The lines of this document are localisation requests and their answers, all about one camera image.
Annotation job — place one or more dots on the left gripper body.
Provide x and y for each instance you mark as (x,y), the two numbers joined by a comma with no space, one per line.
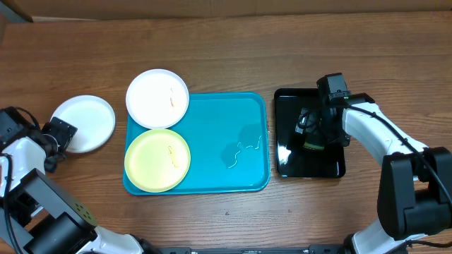
(60,136)

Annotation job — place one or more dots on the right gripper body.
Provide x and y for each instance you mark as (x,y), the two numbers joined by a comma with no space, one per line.
(320,130)

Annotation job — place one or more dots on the green and yellow sponge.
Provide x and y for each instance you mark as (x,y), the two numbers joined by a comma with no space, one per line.
(313,145)

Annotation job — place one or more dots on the white plate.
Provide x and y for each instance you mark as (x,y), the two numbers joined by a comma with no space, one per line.
(157,98)
(94,119)

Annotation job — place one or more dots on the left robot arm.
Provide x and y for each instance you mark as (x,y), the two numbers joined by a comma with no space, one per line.
(38,216)

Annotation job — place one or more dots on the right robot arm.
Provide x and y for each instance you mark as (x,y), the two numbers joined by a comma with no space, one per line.
(414,198)

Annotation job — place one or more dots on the black rectangular water tray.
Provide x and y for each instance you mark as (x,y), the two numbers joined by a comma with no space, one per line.
(293,159)

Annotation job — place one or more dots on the teal plastic serving tray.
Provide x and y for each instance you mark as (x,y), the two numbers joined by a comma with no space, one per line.
(228,139)

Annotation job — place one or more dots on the yellow-green plate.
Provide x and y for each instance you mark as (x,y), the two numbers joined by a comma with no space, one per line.
(157,160)

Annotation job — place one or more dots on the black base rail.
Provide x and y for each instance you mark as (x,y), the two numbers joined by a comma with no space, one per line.
(312,249)

